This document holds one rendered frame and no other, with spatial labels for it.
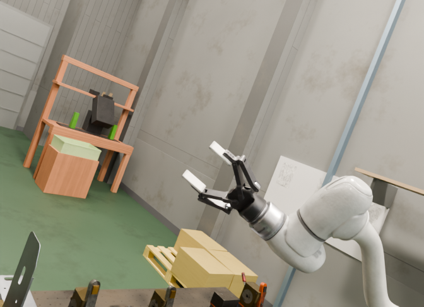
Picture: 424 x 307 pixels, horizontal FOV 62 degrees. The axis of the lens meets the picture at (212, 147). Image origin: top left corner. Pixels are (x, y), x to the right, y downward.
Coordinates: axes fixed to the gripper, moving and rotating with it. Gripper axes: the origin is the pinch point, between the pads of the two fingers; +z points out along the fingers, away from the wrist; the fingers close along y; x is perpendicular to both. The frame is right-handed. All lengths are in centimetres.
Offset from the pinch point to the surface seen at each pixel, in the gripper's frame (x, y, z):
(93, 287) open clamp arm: -11, 69, -3
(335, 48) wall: 407, 59, -57
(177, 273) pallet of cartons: 155, 281, -81
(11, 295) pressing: -34, 51, 14
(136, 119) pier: 481, 448, 119
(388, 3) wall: 418, -14, -63
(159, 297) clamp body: 9, 80, -28
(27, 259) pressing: -28, 42, 17
